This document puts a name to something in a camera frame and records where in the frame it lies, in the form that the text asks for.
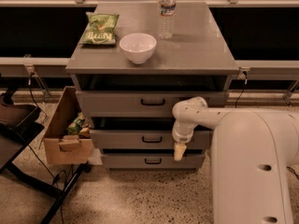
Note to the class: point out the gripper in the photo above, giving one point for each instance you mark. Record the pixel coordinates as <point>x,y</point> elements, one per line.
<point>182,137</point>

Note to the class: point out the grey drawer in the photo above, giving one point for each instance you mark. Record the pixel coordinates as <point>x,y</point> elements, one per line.
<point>140,104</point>
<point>163,161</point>
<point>132,139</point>

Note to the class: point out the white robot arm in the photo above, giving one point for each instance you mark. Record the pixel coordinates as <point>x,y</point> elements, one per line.
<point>250,152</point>

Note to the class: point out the grey bottom drawer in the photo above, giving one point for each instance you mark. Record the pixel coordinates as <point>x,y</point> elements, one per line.
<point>163,161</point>

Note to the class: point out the grey drawer cabinet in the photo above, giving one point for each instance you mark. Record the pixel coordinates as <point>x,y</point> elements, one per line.
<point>196,58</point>

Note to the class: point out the grey top drawer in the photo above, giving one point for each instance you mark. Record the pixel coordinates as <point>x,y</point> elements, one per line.
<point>140,104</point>

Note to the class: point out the green snack bag in box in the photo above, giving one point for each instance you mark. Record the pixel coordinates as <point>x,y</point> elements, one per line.
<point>76,125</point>

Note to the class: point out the white ceramic bowl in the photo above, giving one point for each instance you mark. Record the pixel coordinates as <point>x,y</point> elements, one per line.
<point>138,47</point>

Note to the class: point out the brown cardboard box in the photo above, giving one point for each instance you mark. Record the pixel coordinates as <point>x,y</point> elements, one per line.
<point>61,147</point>

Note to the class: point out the green chip bag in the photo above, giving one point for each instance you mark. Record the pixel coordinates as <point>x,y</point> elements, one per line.
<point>100,29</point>

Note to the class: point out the clear plastic water bottle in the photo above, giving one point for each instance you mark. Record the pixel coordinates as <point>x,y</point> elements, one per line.
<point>166,18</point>

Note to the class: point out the black cart frame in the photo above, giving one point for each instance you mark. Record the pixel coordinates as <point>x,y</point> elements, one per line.
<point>10,149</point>

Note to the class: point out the grey wall rail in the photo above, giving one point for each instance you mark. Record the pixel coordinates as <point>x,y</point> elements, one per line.
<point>55,67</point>

